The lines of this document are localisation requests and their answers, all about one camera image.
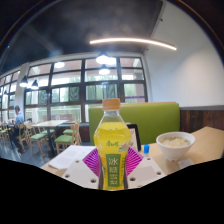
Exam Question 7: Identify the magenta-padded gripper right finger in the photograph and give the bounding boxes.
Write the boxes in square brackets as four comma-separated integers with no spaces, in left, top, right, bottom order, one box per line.
[124,145,167,190]

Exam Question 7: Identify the green upholstered booth bench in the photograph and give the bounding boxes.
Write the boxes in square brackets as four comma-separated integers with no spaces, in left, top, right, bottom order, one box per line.
[88,101,181,147]

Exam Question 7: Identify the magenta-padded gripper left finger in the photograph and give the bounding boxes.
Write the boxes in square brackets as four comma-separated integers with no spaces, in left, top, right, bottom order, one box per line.
[61,148,103,190]

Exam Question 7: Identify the white bowl with food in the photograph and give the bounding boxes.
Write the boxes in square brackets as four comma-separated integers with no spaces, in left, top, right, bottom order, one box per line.
[155,131,196,162]

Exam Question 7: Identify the wooden chairs with green seats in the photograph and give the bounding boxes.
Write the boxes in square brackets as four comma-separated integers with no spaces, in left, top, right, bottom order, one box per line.
[0,119,83,158]

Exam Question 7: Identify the small blue-capped white bottle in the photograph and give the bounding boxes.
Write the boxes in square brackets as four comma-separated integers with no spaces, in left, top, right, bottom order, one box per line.
[143,143,150,158]

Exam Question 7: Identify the yellow drink bottle orange cap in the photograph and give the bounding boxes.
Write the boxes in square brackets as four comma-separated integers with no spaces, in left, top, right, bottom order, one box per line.
[93,98,132,191]

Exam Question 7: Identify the long curved strip light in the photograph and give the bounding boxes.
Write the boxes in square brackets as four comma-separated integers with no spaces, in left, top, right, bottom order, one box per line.
[89,36,178,52]

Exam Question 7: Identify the black pendant ceiling lamps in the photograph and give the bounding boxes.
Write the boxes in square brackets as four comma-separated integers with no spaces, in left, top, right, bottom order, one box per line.
[19,51,112,90]

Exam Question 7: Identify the person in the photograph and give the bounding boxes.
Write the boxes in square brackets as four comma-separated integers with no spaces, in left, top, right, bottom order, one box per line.
[9,105,26,154]

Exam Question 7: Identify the light wooden dining table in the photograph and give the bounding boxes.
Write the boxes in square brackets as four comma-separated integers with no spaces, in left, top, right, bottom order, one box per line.
[31,119,69,158]

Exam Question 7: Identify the white printed paper sheet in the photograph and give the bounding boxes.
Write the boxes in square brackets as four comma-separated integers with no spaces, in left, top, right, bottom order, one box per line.
[48,145,96,170]

